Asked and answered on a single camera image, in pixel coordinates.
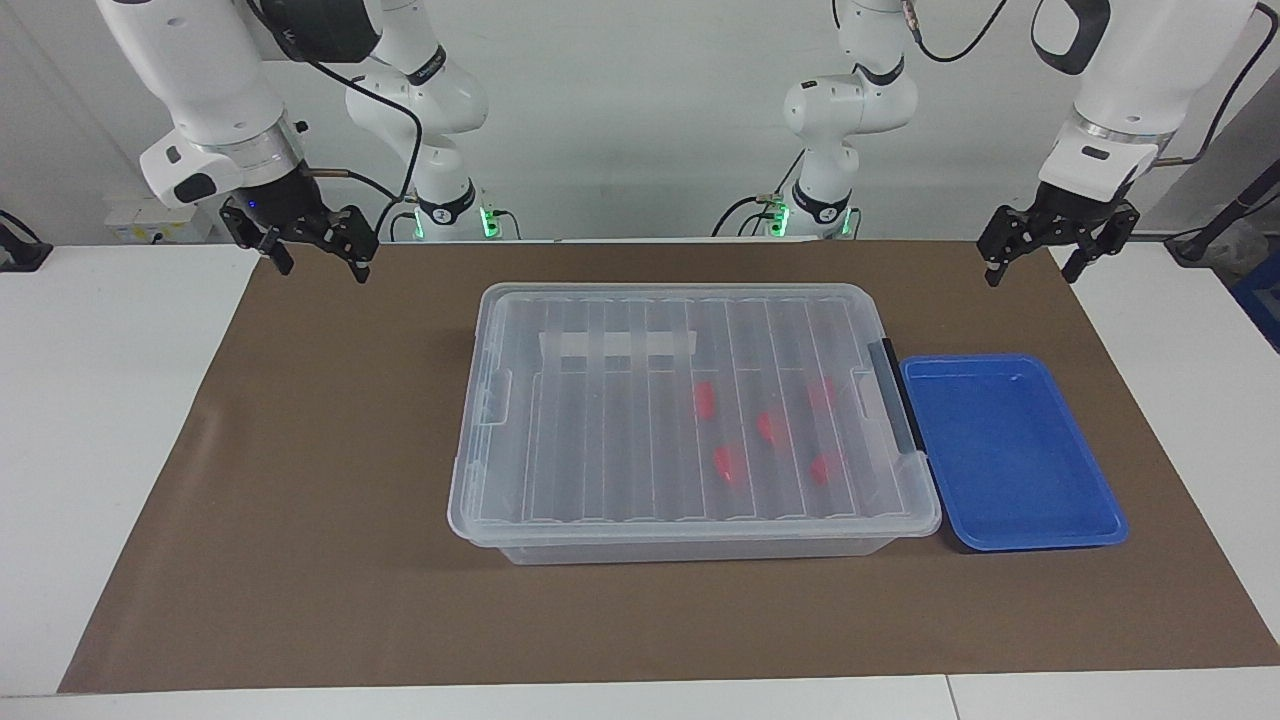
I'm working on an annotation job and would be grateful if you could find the white label strip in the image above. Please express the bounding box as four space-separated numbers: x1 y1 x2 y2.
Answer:
538 328 698 361

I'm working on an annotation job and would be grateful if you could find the brown table mat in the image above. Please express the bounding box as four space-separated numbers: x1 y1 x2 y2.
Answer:
57 238 1280 694

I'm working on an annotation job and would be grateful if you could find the clear plastic storage box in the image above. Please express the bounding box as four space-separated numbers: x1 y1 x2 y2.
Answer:
450 285 941 566

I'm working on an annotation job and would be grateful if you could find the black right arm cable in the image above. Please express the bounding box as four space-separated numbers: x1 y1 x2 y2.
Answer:
245 0 426 241

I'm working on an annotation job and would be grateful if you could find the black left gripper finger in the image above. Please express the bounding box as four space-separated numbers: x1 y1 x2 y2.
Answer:
977 205 1041 288
1062 203 1142 284

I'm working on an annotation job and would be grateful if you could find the black box latch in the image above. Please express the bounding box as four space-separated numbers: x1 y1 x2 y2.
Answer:
868 338 926 456

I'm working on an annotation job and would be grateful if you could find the black stand leg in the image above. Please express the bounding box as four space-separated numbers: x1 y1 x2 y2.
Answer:
1165 160 1280 266

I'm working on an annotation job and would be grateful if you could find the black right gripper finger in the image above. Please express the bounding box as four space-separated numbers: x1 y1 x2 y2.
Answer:
256 228 297 277
335 205 382 285

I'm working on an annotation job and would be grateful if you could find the blue crate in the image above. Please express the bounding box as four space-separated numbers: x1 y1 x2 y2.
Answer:
1228 250 1280 353

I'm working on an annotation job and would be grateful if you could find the white power strip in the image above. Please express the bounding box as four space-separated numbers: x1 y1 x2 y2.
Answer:
105 195 213 244

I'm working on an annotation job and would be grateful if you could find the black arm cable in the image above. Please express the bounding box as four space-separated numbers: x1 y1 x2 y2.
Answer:
905 0 1263 166
245 0 426 241

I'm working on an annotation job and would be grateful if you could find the clear ribbed plastic lid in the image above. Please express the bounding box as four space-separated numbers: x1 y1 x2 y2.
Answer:
446 282 943 549

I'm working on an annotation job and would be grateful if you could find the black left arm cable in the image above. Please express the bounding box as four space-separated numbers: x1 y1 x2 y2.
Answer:
905 0 1263 166

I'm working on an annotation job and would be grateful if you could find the black base cable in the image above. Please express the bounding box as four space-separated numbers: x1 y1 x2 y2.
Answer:
712 150 806 238
375 195 421 243

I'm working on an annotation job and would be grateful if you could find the black clamp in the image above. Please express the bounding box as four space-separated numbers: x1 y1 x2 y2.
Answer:
0 210 53 273

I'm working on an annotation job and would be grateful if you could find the blue plastic tray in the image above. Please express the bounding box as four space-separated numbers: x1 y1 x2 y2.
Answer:
898 352 1131 554

